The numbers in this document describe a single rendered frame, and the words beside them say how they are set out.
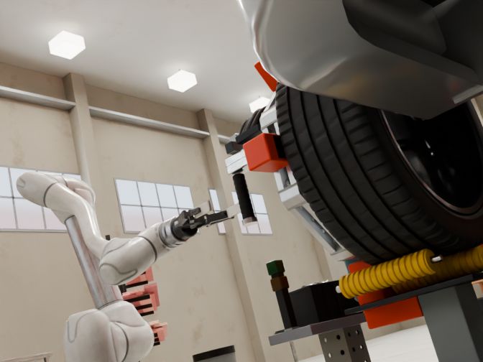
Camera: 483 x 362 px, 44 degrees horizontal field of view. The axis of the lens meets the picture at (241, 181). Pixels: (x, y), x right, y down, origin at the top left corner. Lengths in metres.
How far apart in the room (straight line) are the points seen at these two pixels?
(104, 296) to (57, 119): 10.02
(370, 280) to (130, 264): 0.72
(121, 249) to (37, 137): 9.87
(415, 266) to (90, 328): 1.07
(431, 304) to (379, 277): 0.14
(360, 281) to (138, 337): 0.95
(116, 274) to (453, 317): 0.93
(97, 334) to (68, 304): 8.85
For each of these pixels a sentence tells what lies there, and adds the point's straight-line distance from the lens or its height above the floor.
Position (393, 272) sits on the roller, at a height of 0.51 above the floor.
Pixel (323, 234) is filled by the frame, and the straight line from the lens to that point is 1.52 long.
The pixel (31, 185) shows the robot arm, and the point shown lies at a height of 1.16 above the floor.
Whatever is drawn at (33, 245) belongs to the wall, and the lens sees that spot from 10.77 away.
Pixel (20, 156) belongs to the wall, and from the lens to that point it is 11.28.
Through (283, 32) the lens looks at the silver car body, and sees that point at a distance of 0.74.
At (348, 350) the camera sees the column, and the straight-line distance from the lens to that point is 1.95.
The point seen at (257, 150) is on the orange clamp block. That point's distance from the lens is 1.41.
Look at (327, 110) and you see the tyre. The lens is 1.33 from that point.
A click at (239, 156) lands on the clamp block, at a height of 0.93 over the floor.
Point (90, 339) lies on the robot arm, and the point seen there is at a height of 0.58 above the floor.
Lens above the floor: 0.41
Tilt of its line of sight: 16 degrees up
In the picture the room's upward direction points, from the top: 14 degrees counter-clockwise
